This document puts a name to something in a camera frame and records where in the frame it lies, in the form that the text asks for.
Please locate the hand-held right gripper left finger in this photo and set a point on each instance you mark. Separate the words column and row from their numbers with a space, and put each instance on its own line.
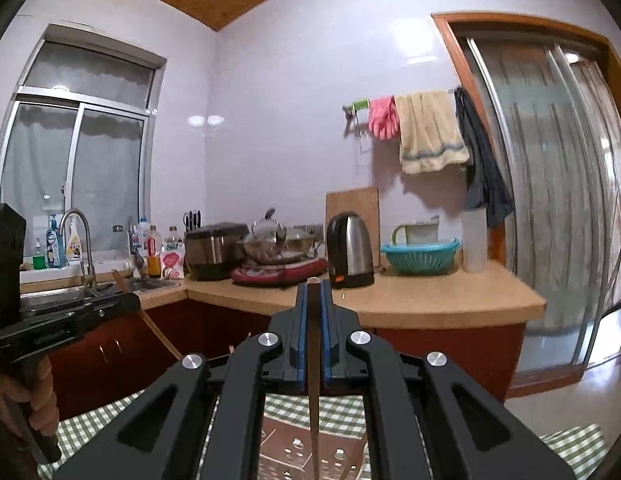
column 240, row 410

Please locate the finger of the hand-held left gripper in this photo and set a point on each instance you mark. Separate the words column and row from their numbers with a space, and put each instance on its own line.
column 100, row 310

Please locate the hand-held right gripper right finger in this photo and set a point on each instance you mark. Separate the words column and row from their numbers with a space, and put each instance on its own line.
column 390, row 410

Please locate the long wooden chopstick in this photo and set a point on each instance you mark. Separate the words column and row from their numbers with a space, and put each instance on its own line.
column 160, row 332

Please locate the beige perforated plastic basket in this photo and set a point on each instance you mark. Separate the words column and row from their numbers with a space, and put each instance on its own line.
column 290, row 455

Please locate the person's left hand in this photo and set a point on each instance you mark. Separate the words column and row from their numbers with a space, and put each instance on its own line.
column 43, row 390

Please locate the small green bottle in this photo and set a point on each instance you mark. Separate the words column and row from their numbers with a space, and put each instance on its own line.
column 40, row 261

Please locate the steel kitchen sink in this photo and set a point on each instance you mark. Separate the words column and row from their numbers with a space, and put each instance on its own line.
column 55, row 297

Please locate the curved steel faucet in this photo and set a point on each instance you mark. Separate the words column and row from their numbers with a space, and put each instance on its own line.
column 89, row 255

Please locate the white spray bottle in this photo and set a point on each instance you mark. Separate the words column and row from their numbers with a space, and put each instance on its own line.
column 74, row 247

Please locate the cooking oil bottle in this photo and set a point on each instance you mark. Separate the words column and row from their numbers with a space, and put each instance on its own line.
column 154, row 260

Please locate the small steel tap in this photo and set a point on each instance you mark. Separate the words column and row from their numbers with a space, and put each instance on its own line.
column 131, row 240

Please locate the white bottle with blue cap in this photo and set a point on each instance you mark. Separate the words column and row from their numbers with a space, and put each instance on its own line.
column 142, row 235

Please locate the pink seasoning packet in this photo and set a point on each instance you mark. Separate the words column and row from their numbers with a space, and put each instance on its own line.
column 173, row 262

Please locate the red kitchen base cabinet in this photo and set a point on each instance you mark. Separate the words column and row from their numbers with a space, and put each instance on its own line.
column 465, row 355

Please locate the clear bottle with green label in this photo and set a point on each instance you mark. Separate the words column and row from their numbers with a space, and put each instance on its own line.
column 174, row 239

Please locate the green checked tablecloth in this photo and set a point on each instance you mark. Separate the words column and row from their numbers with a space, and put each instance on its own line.
column 90, row 425

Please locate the dark rice cooker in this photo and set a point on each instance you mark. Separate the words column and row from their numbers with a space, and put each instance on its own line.
column 208, row 255

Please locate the beige kitchen counter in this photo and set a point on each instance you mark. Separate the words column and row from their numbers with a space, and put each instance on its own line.
column 440, row 300

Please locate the aluminium sliding window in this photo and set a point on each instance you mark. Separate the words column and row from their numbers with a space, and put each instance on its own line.
column 105, row 180

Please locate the red induction cooker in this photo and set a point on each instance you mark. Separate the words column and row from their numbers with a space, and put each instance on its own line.
column 280, row 275

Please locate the teal plastic colander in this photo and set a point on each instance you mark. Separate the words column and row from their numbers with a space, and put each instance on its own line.
column 420, row 260

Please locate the black steel electric kettle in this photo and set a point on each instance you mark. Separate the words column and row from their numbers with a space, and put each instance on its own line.
column 350, row 250

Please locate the steel wok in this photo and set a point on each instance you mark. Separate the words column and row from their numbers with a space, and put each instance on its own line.
column 298, row 250

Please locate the glass pot lid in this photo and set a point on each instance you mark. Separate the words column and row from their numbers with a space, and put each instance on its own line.
column 265, row 227

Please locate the white translucent container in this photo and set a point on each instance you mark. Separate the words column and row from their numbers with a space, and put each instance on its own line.
column 474, row 245

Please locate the wooden cutting board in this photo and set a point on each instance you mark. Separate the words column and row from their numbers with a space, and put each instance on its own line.
column 353, row 200

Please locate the dark hanging cloth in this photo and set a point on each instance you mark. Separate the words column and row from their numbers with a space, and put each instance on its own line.
column 483, row 175

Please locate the sliding glass door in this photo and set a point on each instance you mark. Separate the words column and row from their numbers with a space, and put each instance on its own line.
column 540, row 185

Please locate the beige striped towel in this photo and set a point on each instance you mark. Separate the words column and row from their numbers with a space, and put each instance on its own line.
column 430, row 135

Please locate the pink rubber gloves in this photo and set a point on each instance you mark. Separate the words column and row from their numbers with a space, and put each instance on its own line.
column 383, row 120

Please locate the green plastic clip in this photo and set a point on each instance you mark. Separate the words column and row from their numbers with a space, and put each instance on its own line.
column 360, row 105

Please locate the wall power socket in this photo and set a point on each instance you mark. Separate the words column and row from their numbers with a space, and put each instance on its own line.
column 310, row 230

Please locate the clear plastic wall hook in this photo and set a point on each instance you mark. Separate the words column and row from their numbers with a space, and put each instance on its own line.
column 354, row 125

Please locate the metal towel rail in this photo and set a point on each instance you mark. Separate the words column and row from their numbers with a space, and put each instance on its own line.
column 348, row 108

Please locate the wooden door frame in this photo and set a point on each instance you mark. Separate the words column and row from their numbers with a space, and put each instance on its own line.
column 448, row 40

